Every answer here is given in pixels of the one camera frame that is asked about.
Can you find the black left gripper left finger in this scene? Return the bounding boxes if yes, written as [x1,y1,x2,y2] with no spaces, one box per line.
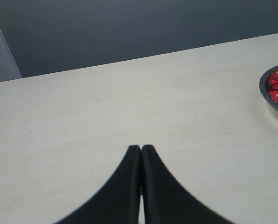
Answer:
[58,145,142,224]

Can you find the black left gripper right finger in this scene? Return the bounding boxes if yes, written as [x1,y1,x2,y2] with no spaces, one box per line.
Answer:
[141,145,232,224]

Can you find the round stainless steel plate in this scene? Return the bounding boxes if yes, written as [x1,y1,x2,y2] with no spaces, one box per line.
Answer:
[259,65,278,120]

